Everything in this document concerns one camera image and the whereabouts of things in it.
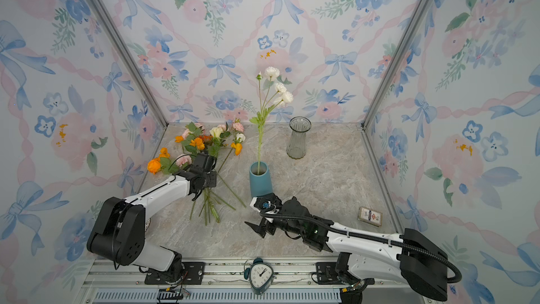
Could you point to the orange ranunculus flower stem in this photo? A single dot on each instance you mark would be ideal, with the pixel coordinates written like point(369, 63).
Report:
point(163, 163)

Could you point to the pink bud flower stem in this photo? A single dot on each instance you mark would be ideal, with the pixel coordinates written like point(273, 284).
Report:
point(237, 125)

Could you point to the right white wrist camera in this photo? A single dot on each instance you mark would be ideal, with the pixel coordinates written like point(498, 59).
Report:
point(268, 203)

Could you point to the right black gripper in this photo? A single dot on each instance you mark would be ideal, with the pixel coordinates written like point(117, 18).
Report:
point(267, 226)

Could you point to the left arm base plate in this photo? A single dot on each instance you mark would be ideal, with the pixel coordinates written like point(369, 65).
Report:
point(186, 273)

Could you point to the pink rose stem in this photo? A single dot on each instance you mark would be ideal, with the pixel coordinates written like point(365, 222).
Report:
point(183, 160)

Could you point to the white ranunculus flower stem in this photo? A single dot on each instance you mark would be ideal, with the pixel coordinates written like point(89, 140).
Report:
point(272, 94)

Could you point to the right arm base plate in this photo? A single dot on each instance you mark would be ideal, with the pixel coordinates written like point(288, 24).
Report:
point(326, 274)

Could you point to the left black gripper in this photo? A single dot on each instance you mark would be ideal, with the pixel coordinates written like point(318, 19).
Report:
point(214, 175)

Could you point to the orange poppy flower stem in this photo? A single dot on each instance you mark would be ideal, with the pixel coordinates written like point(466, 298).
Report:
point(236, 148)

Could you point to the teal ceramic vase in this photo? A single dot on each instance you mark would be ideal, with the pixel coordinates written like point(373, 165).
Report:
point(260, 180)

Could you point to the cream rose stem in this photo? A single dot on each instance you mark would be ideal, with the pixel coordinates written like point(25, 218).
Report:
point(213, 144)

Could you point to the small card box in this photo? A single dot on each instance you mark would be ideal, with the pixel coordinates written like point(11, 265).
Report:
point(370, 216)

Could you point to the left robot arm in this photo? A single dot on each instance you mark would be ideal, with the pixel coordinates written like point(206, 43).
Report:
point(119, 233)

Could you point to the teal heart alarm clock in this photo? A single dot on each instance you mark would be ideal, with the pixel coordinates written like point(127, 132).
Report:
point(259, 275)

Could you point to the clear glass vase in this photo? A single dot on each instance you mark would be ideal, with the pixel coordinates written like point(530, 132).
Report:
point(297, 146)

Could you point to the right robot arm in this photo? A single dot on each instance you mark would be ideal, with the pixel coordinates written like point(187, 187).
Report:
point(362, 256)

